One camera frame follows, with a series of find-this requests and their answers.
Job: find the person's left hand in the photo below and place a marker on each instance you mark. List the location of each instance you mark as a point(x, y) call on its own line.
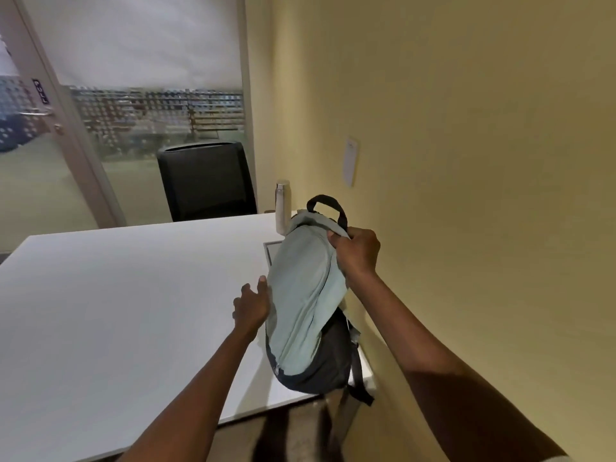
point(251, 308)

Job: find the light green and grey backpack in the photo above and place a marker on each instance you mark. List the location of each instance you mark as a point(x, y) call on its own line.
point(310, 307)

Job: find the black office chair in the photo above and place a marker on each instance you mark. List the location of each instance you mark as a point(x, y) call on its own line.
point(207, 182)

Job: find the white wall plate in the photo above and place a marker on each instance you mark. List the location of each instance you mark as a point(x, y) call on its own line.
point(350, 161)

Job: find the person's right hand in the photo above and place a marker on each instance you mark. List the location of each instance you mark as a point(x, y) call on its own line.
point(358, 254)

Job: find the person's left forearm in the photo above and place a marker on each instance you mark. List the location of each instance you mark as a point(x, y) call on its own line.
point(187, 404)

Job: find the white water bottle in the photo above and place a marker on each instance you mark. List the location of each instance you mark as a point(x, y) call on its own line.
point(282, 206)

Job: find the glass door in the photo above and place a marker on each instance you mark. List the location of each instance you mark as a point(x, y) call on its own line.
point(36, 139)

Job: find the person's right fingers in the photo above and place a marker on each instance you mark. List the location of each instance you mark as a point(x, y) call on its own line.
point(338, 240)

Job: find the person's right forearm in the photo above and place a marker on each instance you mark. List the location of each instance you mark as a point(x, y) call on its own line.
point(447, 375)

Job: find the person's left thumb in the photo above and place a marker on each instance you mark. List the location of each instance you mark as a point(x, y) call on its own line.
point(262, 288)

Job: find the blue door sign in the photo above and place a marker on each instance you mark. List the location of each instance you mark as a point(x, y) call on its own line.
point(40, 90)

